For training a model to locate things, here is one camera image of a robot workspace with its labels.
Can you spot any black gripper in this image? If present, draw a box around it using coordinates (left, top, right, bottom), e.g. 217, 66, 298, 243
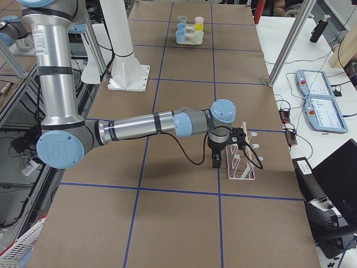
208, 133, 229, 168

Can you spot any pink plastic cup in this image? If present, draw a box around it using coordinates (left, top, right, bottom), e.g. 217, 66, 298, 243
195, 16, 204, 25

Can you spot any grey plastic cup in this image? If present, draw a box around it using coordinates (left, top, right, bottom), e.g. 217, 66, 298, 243
177, 15, 187, 23

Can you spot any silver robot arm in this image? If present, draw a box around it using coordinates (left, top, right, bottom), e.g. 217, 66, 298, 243
20, 1, 244, 169

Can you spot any pale green cup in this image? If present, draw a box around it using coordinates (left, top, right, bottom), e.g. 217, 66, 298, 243
194, 30, 204, 45

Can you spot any light blue cup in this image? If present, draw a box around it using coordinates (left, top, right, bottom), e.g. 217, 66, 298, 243
176, 30, 185, 44
177, 23, 186, 32

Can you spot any yellow plastic cup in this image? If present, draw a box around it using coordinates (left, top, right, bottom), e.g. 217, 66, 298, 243
194, 23, 204, 31

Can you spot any lower teach pendant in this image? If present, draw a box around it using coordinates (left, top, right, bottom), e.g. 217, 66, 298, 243
305, 95, 348, 133

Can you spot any teach pendant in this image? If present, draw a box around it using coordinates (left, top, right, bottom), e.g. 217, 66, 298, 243
305, 95, 348, 133
296, 69, 334, 97

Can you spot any black laptop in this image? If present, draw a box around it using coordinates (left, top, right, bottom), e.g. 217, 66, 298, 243
312, 138, 356, 224

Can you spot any upper teach pendant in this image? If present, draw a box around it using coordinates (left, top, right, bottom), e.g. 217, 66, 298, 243
296, 69, 334, 97

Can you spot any cream plastic tray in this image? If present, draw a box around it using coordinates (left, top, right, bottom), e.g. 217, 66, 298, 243
179, 24, 201, 45

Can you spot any red cylinder tube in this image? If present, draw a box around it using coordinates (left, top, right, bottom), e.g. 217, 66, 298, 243
254, 0, 266, 25

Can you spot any black bottle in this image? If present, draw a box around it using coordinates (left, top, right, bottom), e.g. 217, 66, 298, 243
309, 15, 331, 43

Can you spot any white wire cup rack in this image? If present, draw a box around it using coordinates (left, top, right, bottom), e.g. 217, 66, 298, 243
225, 121, 259, 180

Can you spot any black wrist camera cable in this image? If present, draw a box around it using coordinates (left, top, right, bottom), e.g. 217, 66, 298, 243
161, 125, 264, 170

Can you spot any white pedestal column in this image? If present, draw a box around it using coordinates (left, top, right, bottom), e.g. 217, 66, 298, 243
100, 0, 150, 92

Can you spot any aluminium frame post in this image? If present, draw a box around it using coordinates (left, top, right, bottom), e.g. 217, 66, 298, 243
267, 0, 316, 87

